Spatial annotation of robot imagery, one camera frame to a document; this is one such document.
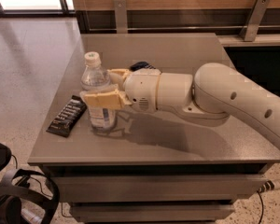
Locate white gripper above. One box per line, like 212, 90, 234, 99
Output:
80, 68, 161, 112

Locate clear plastic water bottle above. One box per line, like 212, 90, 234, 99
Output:
80, 51, 116, 131

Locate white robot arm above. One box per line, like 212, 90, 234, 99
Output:
80, 63, 280, 150

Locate black rxbar chocolate wrapper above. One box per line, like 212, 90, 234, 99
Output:
47, 95, 87, 137

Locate blue snack bar wrapper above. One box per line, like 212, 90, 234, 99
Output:
130, 62, 154, 72

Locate grey drawer cabinet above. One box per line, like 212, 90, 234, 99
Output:
29, 34, 280, 224

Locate upper grey drawer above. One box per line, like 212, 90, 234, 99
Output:
54, 175, 266, 203

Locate grey drawer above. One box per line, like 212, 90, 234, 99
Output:
70, 205, 234, 223
54, 175, 266, 203

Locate lower grey drawer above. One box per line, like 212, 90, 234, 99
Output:
70, 205, 234, 223

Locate white striped power strip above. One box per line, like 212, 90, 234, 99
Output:
259, 179, 280, 193

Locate left metal wall bracket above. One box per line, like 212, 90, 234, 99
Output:
114, 0, 128, 34

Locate metal wall bracket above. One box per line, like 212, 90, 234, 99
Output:
114, 0, 128, 34
240, 0, 271, 42

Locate right metal wall bracket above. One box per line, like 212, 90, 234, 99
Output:
240, 0, 271, 42

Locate black cable on floor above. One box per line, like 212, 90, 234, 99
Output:
256, 190, 265, 224

